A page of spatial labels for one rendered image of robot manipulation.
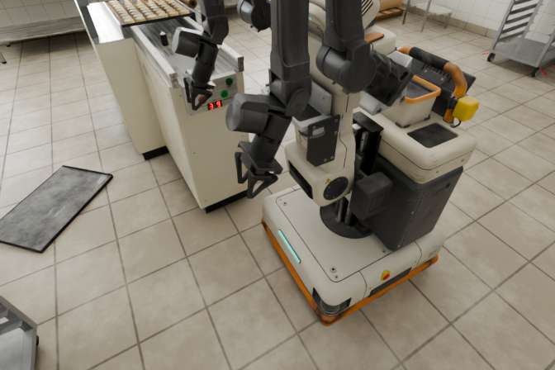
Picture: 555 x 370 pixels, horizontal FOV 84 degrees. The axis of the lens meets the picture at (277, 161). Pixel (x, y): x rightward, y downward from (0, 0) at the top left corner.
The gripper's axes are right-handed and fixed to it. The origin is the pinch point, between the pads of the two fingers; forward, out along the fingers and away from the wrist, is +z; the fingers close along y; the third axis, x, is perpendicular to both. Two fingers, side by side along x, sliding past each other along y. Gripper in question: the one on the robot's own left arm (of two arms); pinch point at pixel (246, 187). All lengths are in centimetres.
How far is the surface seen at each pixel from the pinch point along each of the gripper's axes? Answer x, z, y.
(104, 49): -13, 22, -143
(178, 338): 13, 97, -17
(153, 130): 21, 68, -143
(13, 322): -43, 98, -41
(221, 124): 31, 23, -75
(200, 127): 21, 26, -75
